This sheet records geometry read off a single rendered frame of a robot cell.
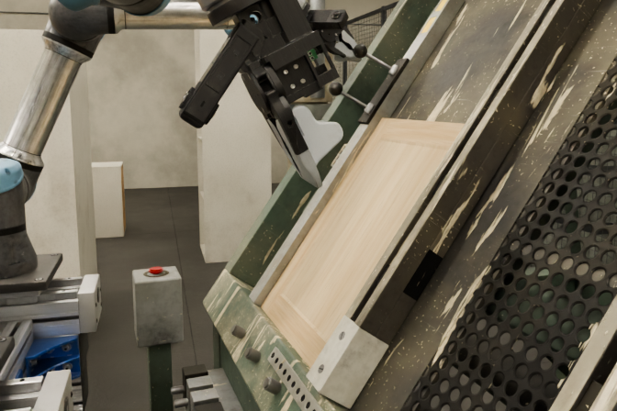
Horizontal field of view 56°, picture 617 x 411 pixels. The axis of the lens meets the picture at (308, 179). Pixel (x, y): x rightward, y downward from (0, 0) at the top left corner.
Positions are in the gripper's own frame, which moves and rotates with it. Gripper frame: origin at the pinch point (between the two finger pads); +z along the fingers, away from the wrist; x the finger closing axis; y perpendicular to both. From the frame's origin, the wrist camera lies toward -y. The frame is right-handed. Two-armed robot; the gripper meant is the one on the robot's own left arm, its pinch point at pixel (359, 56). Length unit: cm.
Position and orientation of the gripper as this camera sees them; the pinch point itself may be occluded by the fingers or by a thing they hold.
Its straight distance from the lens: 158.5
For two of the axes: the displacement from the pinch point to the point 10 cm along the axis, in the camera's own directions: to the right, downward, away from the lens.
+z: 7.6, 5.3, 3.7
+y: -5.1, 1.6, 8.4
